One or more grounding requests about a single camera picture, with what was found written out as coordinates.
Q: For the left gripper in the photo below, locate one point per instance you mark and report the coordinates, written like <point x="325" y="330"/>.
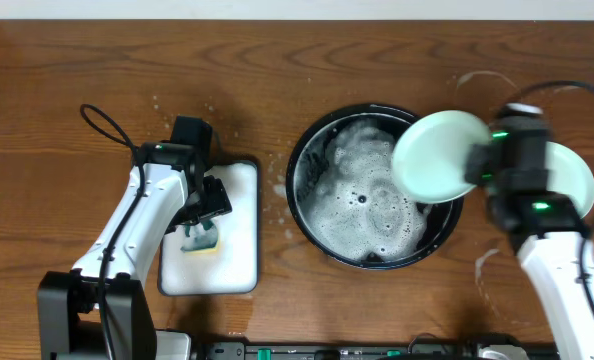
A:
<point x="209" y="204"/>

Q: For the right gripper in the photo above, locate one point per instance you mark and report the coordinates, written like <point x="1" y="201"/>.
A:
<point x="474" y="171"/>

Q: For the green sponge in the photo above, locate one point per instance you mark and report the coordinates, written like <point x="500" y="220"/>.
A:
<point x="203" y="236"/>

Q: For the light green plate front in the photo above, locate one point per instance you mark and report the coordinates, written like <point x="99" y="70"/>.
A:
<point x="429" y="160"/>

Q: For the light green plate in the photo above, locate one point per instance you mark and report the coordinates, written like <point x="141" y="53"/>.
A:
<point x="570" y="175"/>
<point x="429" y="160"/>

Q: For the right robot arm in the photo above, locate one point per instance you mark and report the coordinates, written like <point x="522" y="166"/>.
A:
<point x="549" y="237"/>

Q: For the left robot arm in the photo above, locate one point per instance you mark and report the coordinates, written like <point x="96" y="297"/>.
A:
<point x="98" y="310"/>

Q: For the white rectangular foam tray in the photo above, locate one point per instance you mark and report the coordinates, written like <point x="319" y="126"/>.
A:
<point x="232" y="266"/>

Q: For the round black tray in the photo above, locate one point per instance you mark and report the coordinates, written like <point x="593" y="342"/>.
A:
<point x="341" y="194"/>

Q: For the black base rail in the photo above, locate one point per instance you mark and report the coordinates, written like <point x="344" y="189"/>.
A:
<point x="422" y="346"/>

